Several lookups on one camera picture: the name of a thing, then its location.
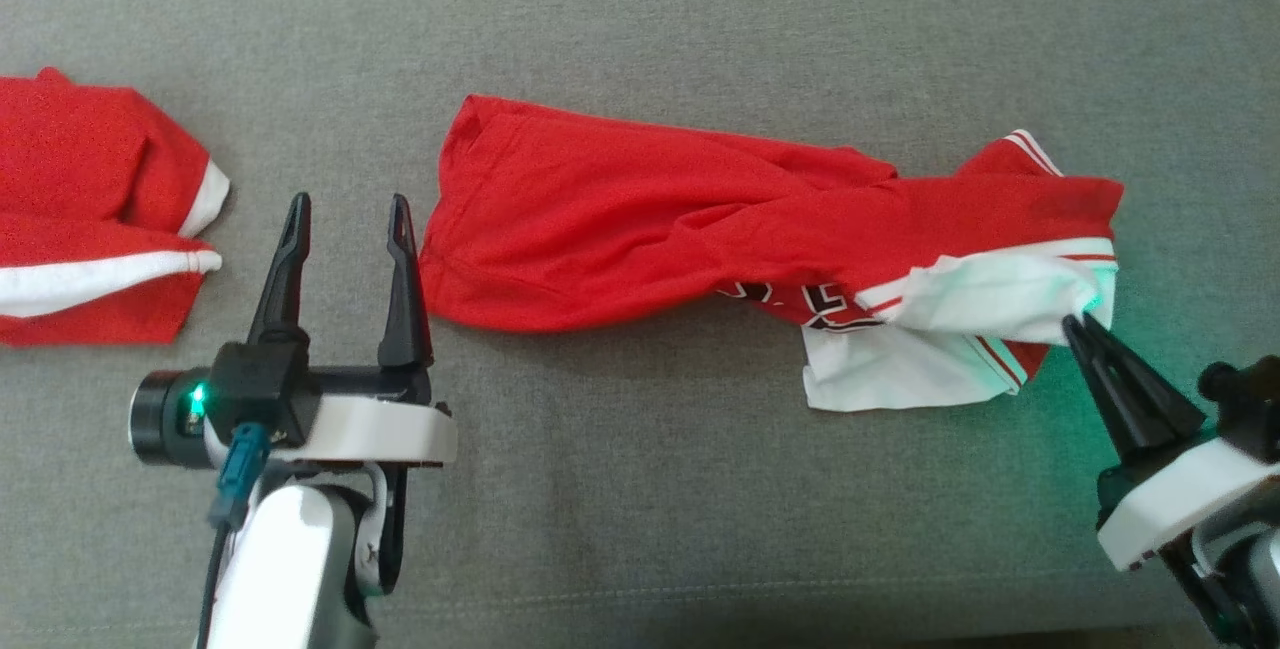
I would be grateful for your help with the red lettered basketball jersey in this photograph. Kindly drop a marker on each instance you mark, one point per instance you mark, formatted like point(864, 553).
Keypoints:
point(600, 229)

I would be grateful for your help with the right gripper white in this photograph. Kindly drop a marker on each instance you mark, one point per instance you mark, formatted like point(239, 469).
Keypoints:
point(1170, 499)

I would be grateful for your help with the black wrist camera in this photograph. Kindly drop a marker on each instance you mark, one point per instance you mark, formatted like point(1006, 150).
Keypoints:
point(1250, 409)
point(265, 384)

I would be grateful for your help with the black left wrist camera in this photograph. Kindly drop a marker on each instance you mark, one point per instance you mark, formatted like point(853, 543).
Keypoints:
point(265, 384)

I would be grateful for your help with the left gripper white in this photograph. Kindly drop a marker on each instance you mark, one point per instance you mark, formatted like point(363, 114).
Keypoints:
point(380, 434)

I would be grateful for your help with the large grey fabric sofa seat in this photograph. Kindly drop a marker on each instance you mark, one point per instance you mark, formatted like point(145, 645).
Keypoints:
point(640, 29)

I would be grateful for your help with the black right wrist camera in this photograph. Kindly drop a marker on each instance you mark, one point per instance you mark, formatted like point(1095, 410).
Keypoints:
point(1250, 409)

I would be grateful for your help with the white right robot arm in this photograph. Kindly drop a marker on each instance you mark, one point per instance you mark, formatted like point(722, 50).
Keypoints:
point(1250, 579)

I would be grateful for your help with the red white-banded shorts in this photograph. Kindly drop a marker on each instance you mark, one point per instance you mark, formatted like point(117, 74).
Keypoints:
point(80, 159)

